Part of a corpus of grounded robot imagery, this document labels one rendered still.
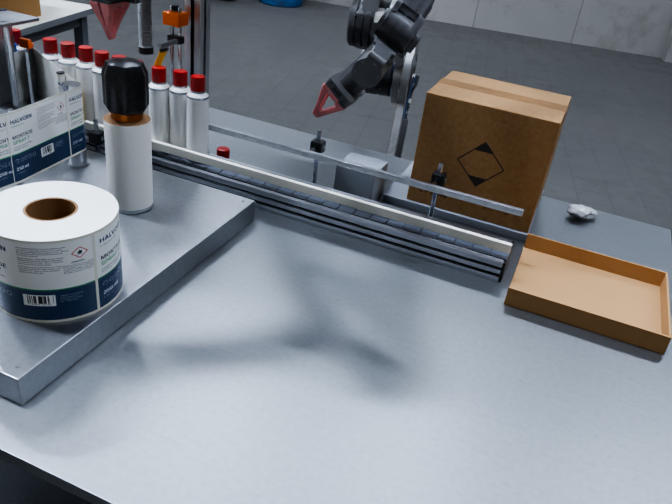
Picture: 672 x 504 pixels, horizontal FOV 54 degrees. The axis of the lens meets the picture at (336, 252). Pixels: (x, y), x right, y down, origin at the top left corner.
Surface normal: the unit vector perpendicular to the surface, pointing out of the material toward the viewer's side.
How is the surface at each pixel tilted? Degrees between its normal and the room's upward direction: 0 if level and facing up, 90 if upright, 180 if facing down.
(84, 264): 90
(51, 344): 0
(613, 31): 90
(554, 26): 90
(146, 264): 0
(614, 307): 0
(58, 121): 90
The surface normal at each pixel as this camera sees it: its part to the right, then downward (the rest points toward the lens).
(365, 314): 0.11, -0.85
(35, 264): 0.09, 0.52
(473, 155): -0.39, 0.43
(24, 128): 0.94, 0.26
